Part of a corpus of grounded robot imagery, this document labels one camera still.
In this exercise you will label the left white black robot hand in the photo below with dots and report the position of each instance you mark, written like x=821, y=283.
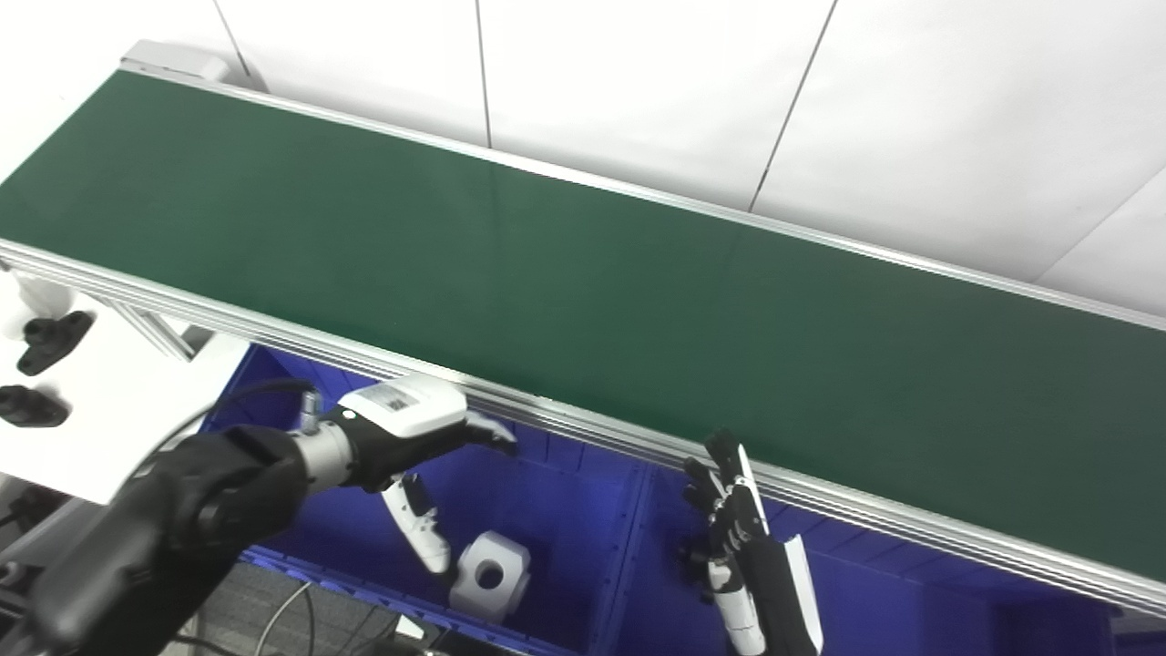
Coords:
x=410, y=415

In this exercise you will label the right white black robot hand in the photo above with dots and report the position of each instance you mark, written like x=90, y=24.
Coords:
x=765, y=583

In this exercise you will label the white plastic housing part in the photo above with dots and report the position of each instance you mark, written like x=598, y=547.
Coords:
x=487, y=574

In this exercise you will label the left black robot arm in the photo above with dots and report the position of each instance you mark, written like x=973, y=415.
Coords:
x=173, y=519

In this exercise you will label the green conveyor belt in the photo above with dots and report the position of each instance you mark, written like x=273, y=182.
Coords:
x=592, y=301

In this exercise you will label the aluminium conveyor support leg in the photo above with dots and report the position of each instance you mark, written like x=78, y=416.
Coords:
x=150, y=330

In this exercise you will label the grey conveyor end cover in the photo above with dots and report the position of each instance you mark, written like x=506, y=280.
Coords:
x=178, y=62

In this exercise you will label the black bracket part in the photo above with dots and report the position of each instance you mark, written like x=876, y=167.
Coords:
x=55, y=339
x=32, y=407

